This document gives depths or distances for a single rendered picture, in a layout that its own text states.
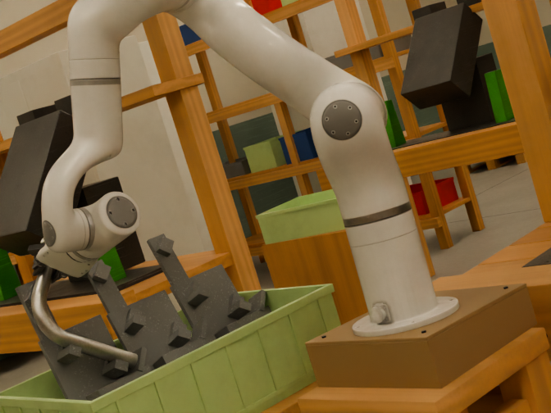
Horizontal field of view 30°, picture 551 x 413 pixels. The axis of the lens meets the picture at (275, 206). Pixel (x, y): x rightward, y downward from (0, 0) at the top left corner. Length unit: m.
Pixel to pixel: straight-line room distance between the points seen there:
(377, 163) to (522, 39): 0.90
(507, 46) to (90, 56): 1.10
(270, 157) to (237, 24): 6.50
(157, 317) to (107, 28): 0.70
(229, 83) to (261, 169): 2.43
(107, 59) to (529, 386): 0.92
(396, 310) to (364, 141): 0.30
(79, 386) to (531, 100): 1.24
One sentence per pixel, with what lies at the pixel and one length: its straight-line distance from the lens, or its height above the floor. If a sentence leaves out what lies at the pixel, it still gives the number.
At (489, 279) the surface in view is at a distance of 2.07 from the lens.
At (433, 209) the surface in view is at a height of 0.30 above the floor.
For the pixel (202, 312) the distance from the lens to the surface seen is 2.27.
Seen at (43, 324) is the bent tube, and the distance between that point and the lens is 2.05.
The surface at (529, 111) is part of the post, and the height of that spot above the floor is 1.16.
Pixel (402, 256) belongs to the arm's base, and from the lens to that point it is 1.73.
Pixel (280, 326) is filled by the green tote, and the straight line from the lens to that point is 2.06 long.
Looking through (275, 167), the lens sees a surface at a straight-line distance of 8.20.
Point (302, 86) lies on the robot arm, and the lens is 1.78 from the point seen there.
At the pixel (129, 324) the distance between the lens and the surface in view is 2.16.
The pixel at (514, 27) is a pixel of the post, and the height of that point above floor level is 1.36.
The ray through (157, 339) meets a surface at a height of 0.95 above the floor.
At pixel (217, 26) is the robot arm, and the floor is 1.51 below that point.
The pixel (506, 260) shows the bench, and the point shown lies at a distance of 2.29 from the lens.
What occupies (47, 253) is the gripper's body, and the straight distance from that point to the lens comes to 1.99.
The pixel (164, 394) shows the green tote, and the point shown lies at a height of 0.91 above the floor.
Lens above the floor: 1.36
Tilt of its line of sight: 6 degrees down
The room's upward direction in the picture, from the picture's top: 17 degrees counter-clockwise
